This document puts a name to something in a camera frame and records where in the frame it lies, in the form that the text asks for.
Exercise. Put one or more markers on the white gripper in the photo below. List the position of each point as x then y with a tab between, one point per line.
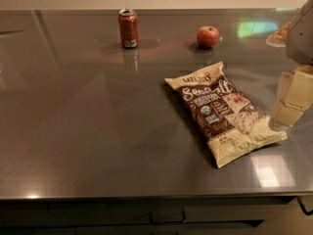
301	36

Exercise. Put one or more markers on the brown chip bag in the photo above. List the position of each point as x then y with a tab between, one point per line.
231	124

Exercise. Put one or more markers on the red apple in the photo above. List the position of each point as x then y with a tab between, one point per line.
207	36

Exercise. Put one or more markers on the orange soda can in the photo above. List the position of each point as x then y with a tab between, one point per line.
128	28

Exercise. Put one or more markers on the black drawer handle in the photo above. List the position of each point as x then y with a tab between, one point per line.
167	216

